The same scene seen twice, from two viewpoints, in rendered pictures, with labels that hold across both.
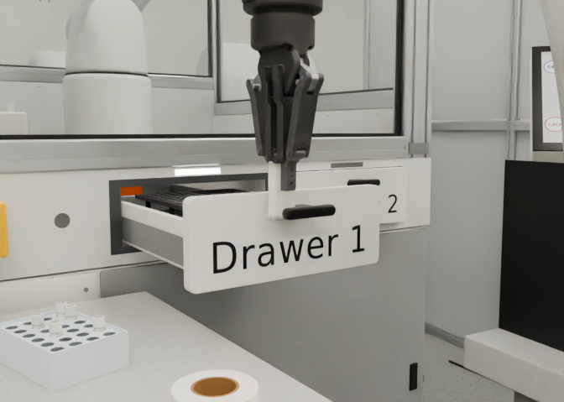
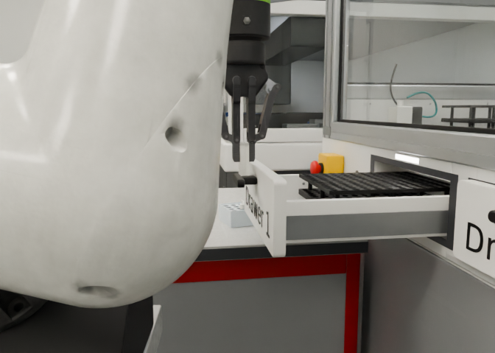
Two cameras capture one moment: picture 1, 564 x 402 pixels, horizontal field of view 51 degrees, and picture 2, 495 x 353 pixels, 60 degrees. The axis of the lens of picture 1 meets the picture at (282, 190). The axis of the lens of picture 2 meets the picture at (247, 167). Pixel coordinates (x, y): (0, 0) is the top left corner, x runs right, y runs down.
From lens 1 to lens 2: 1.23 m
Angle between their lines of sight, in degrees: 115
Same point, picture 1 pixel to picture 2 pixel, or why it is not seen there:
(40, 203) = (352, 161)
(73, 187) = (360, 155)
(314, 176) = (482, 191)
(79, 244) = not seen: hidden behind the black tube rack
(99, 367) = (225, 219)
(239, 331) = (420, 329)
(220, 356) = (221, 240)
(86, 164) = (363, 141)
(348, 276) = not seen: outside the picture
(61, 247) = not seen: hidden behind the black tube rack
